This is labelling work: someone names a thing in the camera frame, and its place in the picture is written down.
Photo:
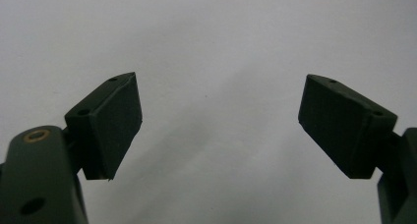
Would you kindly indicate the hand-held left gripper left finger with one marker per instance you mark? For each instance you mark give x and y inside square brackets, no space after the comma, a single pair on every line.
[109,125]

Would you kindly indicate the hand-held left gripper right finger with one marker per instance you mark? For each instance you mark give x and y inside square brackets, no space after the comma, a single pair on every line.
[339,125]

